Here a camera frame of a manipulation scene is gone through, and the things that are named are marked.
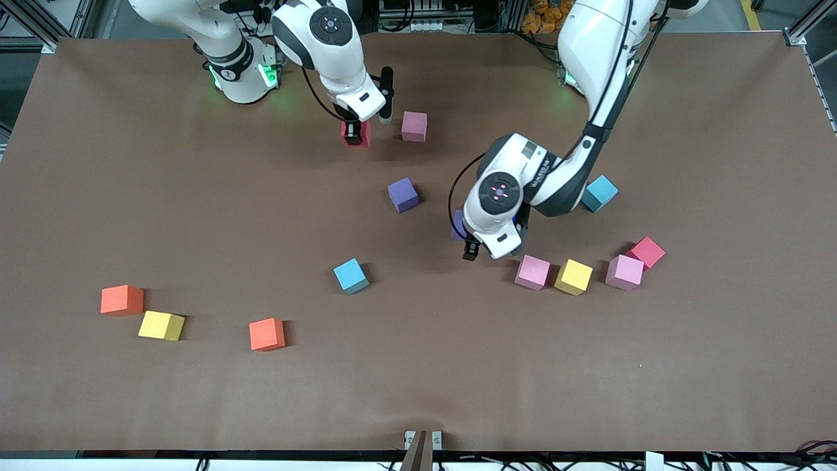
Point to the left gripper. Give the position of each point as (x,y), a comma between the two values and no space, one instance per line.
(471,248)

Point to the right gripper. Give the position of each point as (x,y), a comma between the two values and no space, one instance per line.
(353,130)

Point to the red foam block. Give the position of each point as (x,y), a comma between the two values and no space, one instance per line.
(366,135)
(649,251)

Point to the purple foam block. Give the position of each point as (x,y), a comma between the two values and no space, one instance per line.
(403,195)
(458,226)

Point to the mauve pink foam block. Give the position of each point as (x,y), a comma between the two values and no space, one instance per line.
(414,126)

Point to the orange foam block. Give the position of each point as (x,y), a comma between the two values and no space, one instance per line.
(267,334)
(121,300)

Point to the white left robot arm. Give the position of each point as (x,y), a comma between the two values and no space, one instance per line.
(588,59)

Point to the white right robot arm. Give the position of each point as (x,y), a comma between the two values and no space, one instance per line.
(327,59)

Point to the yellow foam block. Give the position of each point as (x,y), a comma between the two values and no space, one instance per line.
(573,277)
(161,325)

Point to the blue foam block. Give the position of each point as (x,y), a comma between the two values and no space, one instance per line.
(603,193)
(351,276)

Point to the white electronics box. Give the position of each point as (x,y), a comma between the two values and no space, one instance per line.
(412,25)

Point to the large table cover sheet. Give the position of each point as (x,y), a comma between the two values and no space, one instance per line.
(418,379)

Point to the bag of orange items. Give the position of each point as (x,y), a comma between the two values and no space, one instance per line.
(543,16)

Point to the metal edge bracket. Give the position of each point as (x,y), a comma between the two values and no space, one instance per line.
(437,439)

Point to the aluminium frame rail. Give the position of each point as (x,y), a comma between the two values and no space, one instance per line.
(78,16)

